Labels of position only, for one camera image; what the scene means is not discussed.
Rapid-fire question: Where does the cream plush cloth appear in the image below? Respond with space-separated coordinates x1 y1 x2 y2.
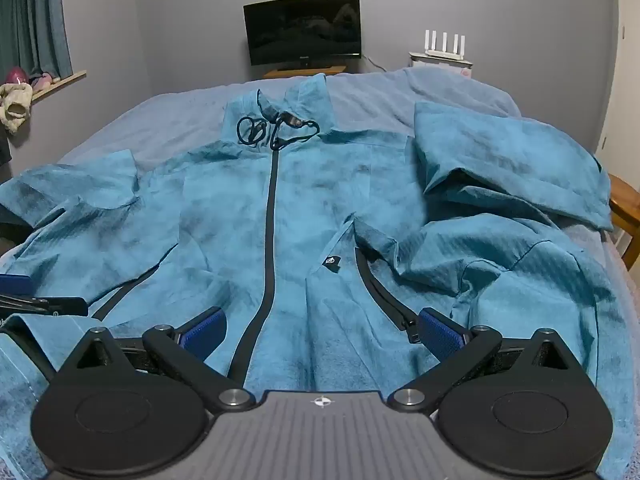
0 82 34 134

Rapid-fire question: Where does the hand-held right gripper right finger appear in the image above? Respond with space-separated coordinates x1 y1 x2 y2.
387 307 588 413

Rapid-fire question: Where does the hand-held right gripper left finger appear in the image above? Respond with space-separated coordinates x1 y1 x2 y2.
55 307 256 413

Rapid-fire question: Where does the teal zip jacket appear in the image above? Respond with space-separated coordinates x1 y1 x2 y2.
0 74 632 480

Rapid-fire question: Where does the white door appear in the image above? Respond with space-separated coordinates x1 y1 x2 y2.
595 0 640 256

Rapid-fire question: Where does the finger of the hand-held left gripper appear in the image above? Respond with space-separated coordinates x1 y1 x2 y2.
0 275 34 295
0 295 89 317

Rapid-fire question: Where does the wooden monitor stand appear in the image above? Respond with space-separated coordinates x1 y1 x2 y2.
263 65 347 79

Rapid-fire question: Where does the black flat monitor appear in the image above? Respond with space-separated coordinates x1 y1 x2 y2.
243 0 362 67

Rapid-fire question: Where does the teal curtain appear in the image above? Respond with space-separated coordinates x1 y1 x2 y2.
0 0 74 78

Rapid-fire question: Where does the pink plush toy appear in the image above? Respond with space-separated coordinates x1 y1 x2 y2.
31 72 62 92

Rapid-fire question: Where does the wooden windowsill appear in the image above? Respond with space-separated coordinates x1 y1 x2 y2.
30 70 87 104

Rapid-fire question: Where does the round wooden stool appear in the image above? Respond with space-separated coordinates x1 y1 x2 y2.
607 174 640 269

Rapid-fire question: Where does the blue fleece blanket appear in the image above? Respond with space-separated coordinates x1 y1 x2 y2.
0 67 640 480

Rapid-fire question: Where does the white antenna router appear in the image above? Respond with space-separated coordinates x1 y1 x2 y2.
424 30 469 58

